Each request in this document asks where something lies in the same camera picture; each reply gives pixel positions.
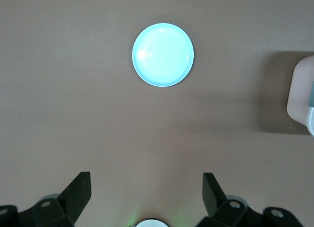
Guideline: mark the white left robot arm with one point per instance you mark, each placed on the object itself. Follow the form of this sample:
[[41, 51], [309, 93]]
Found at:
[[152, 223]]

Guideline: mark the white lidded storage box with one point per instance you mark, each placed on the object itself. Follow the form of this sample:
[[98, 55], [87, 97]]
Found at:
[[300, 94]]

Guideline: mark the light blue round plate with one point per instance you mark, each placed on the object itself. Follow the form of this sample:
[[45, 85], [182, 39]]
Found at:
[[163, 55]]

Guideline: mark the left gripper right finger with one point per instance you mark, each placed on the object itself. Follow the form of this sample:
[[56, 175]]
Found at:
[[220, 209]]

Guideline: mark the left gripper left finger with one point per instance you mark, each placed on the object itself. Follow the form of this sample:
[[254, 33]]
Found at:
[[61, 209]]

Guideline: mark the brown table cover mat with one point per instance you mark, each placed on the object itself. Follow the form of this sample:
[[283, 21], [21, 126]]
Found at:
[[73, 114]]

